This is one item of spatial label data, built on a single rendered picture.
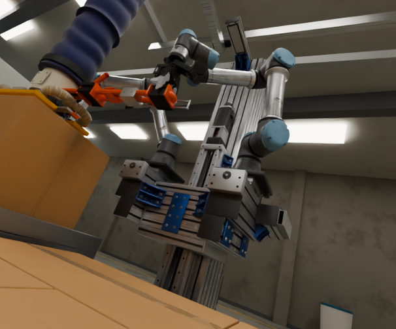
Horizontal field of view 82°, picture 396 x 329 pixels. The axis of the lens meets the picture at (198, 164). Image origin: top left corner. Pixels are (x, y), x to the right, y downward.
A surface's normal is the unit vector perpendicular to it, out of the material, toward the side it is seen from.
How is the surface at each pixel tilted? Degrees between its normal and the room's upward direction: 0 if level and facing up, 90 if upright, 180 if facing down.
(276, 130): 98
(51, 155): 90
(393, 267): 90
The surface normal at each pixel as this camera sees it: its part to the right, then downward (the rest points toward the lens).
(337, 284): -0.41, -0.48
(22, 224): 0.90, 0.11
